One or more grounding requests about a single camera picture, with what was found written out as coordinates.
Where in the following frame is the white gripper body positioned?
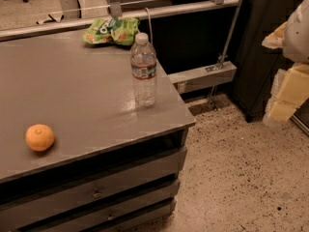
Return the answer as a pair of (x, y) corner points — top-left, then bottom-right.
(283, 0), (309, 64)

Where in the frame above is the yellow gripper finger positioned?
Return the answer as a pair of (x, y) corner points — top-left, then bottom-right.
(262, 22), (287, 49)
(263, 63), (309, 128)

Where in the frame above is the clear plastic water bottle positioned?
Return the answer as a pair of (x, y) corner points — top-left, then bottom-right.
(130, 33), (156, 108)

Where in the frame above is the dark cabinet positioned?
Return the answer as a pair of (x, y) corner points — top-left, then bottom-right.
(230, 0), (302, 123)

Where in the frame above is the green chip bag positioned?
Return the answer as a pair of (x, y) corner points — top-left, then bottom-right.
(82, 17), (140, 46)

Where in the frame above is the grey drawer cabinet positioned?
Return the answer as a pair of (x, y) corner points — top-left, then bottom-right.
(0, 128), (196, 232)

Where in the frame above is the orange fruit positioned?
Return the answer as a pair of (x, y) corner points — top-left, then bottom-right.
(25, 124), (55, 152)

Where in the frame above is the grey metal rail frame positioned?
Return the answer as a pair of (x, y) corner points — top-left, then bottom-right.
(0, 0), (242, 94)

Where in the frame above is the white cable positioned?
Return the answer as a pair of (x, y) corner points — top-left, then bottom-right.
(143, 7), (155, 45)

